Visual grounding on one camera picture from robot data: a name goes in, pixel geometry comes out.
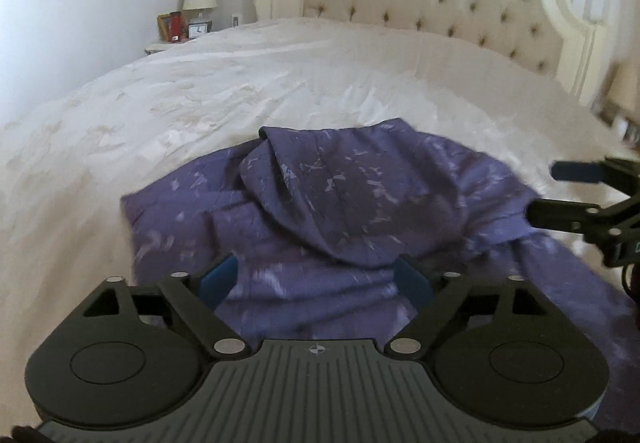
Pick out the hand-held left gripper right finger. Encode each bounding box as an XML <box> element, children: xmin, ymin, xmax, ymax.
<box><xmin>386</xmin><ymin>256</ymin><xmax>552</xmax><ymax>360</ymax></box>

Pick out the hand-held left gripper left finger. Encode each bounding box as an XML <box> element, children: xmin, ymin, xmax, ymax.
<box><xmin>81</xmin><ymin>254</ymin><xmax>252</xmax><ymax>360</ymax></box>

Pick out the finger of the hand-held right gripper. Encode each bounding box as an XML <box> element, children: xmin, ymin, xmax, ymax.
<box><xmin>525</xmin><ymin>198</ymin><xmax>603</xmax><ymax>231</ymax></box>
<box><xmin>550</xmin><ymin>160</ymin><xmax>610</xmax><ymax>185</ymax></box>

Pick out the purple patterned hooded jacket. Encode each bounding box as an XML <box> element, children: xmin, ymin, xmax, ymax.
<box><xmin>120</xmin><ymin>118</ymin><xmax>640</xmax><ymax>424</ymax></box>

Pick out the beige shade table lamp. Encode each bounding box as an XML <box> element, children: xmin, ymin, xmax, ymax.
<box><xmin>606</xmin><ymin>64</ymin><xmax>640</xmax><ymax>113</ymax></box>

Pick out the white bedspread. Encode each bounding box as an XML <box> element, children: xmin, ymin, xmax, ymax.
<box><xmin>0</xmin><ymin>17</ymin><xmax>640</xmax><ymax>429</ymax></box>

